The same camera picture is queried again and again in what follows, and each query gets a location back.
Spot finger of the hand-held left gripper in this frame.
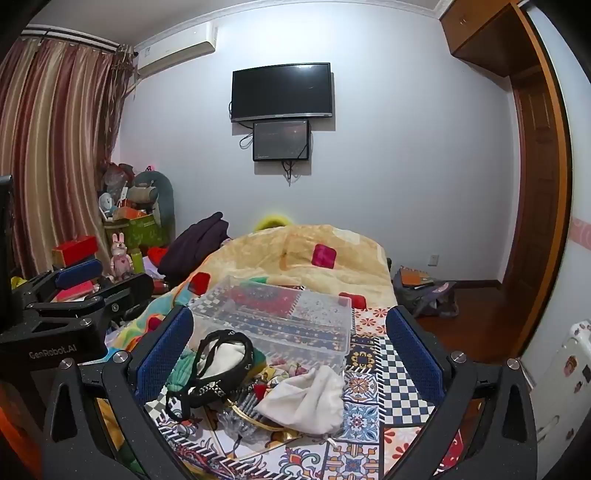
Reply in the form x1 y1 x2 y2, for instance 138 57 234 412
11 258 105 306
25 272 155 334

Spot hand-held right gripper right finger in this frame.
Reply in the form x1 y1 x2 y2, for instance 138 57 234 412
385 305 539 480

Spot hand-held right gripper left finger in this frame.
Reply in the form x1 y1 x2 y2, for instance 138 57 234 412
41 305 195 480

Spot white cloth pouch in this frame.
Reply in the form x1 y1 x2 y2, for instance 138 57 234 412
253 366 346 436

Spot clear plastic storage box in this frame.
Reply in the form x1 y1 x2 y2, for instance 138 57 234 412
187 275 354 371

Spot red box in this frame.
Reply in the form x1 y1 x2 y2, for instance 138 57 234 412
52 235 99 269

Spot green knitted cloth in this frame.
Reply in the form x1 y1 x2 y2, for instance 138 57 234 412
166 346 205 394

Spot pink rabbit doll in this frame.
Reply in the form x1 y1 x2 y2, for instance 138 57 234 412
110 233 135 280

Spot colourful patterned blanket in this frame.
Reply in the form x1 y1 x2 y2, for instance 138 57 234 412
92 302 468 480

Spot grey backpack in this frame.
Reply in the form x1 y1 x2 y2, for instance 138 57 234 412
392 273 461 319

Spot green paper bag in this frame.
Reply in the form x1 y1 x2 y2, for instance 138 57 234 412
103 212 170 253

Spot dark purple clothing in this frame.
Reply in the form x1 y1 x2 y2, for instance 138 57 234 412
157 212 231 289

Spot clear plastic bag gold band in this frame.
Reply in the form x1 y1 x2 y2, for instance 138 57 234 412
216 392 297 445

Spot grey-green plush pillow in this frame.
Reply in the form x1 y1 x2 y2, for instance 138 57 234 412
133 170 177 237

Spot striped brown curtain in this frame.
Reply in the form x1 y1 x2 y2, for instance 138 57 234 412
0 35 140 278

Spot white appliance with stickers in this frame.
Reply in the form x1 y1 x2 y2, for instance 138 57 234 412
526 318 591 463

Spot yellow quilt with red patches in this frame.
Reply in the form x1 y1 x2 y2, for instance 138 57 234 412
111 224 399 352

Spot yellow-green fluffy object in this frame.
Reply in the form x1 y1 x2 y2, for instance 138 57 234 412
253 214 292 232

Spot wooden wardrobe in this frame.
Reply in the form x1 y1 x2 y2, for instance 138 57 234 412
438 0 574 361

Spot white air conditioner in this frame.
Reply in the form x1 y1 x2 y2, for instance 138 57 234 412
133 21 218 79

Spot black monitor cables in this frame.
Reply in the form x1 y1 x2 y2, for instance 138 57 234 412
281 159 302 187

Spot small wall monitor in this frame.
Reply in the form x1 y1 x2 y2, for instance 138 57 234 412
252 119 310 162

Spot large wall television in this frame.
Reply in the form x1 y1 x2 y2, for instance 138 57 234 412
230 62 334 123

